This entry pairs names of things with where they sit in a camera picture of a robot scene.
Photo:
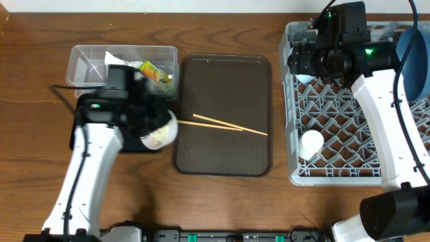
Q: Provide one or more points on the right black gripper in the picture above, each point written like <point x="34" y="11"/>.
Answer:
<point x="296" y="59"/>

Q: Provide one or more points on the grey plastic dishwasher rack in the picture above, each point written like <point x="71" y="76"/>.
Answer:
<point x="372" y="136"/>

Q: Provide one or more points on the green yellow snack wrapper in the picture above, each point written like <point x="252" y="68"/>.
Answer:
<point x="154" y="73"/>

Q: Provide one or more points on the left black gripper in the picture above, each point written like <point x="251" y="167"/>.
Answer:
<point x="159" y="125"/>

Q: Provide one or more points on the blue round plate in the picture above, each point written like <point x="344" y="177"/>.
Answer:
<point x="415" y="71"/>

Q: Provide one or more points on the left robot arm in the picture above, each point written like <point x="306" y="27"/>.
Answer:
<point x="122" y="109"/>

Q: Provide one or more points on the white bowl with crumbs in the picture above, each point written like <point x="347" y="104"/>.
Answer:
<point x="162" y="136"/>

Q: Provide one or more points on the light blue bowl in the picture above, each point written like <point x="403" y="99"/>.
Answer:
<point x="305" y="78"/>

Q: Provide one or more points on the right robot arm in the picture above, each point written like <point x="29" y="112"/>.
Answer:
<point x="373" y="47"/>

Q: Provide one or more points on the wooden chopstick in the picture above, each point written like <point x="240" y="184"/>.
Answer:
<point x="208" y="125"/>
<point x="229" y="124"/>

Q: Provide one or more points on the clear plastic waste bin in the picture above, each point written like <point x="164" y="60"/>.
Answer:
<point x="87" y="68"/>

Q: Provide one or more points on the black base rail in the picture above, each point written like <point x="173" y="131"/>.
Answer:
<point x="235" y="236"/>

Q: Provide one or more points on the white paper cup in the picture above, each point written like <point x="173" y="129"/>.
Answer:
<point x="310" y="143"/>

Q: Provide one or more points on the white paper napkin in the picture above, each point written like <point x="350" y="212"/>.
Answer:
<point x="110" y="59"/>

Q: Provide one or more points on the dark brown serving tray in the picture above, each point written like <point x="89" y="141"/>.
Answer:
<point x="230" y="88"/>

